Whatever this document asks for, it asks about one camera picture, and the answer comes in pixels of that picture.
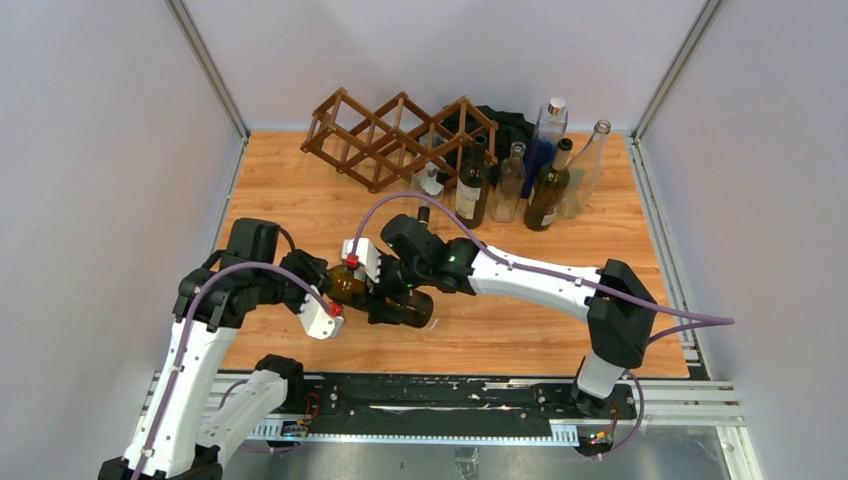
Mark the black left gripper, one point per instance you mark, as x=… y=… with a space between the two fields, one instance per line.
x=311 y=267

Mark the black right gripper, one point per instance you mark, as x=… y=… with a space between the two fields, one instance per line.
x=382 y=288

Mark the dark green wine bottle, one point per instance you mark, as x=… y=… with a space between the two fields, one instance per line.
x=352 y=292

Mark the clear bottle black cap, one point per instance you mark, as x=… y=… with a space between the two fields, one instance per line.
x=425 y=181

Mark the dark bottle slot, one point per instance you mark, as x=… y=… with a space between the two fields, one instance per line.
x=473 y=184

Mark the green bottle silver neck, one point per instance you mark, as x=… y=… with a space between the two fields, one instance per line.
x=548 y=189

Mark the clear glass bottle dark label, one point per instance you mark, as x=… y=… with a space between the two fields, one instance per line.
x=584 y=170

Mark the blue square glass bottle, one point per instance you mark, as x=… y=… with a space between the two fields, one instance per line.
x=549 y=129

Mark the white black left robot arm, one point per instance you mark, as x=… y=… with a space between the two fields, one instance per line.
x=218 y=344

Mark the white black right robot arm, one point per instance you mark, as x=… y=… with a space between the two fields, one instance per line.
x=614 y=304

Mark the brown wooden wine rack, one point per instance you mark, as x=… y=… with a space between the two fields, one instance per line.
x=379 y=147

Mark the black cloth behind rack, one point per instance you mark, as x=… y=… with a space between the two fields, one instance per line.
x=512 y=127

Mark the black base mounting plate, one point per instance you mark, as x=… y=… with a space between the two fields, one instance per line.
x=421 y=405

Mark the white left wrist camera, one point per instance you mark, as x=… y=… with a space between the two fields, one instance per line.
x=317 y=322

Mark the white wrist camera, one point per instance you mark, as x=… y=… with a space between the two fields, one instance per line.
x=364 y=259
x=317 y=322

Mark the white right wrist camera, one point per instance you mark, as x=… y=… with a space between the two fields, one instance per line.
x=364 y=259

